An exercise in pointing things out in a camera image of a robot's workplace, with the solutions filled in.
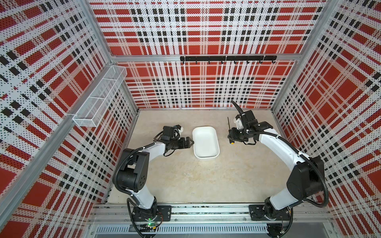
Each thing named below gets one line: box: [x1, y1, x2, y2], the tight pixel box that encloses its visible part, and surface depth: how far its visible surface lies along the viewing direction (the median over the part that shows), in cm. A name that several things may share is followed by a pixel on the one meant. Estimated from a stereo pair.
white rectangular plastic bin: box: [192, 125, 220, 160], surface depth 103 cm
